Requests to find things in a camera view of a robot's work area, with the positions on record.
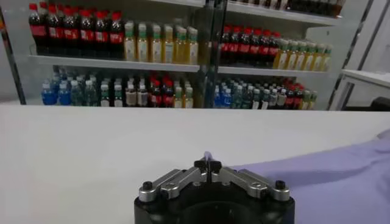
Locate white side table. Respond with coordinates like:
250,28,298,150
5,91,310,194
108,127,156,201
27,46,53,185
327,69,390,112

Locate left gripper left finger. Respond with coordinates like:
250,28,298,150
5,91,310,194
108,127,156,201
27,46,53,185
138,158,210,203

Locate small dark drink bottle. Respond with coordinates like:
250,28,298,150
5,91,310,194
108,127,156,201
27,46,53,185
269,88,279,110
136,84,149,107
260,88,271,110
113,83,124,107
99,83,110,107
125,83,137,107
252,88,262,110
276,88,288,110

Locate glass drinks display cabinet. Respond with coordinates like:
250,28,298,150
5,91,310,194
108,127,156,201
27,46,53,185
0,0,216,109
213,0,375,111

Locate yellow tea bottle green cap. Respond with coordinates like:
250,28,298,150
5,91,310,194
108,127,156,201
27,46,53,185
124,21,137,61
136,23,150,63
295,41,308,71
285,40,299,71
162,24,175,64
322,44,333,72
313,43,325,72
149,24,163,63
304,42,317,72
174,26,188,65
273,38,289,70
186,26,199,66

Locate white metal shelf board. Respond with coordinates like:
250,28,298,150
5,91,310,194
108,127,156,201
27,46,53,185
218,66,329,78
146,0,205,9
29,54,201,73
227,1,341,27

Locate small red cap cola bottle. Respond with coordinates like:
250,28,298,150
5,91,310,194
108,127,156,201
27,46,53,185
285,86,295,110
162,80,175,108
149,79,163,108
293,88,303,110

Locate purple t-shirt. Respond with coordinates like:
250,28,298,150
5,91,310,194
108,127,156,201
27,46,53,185
203,129,390,224

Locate small clear green bottle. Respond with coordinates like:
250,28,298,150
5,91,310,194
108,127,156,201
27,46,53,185
70,79,85,107
242,85,254,110
83,79,99,107
232,85,244,110

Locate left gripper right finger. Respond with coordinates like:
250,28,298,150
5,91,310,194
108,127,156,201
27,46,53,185
209,159,291,203

